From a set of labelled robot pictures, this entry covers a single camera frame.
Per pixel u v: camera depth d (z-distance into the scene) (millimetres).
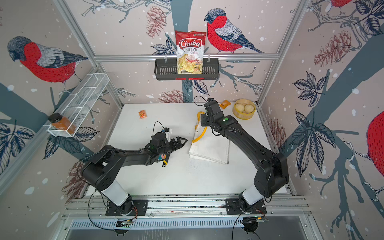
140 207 730
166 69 947
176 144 814
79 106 778
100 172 467
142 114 1134
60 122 604
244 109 1104
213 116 611
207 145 930
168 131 869
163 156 897
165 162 880
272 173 419
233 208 728
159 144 732
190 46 850
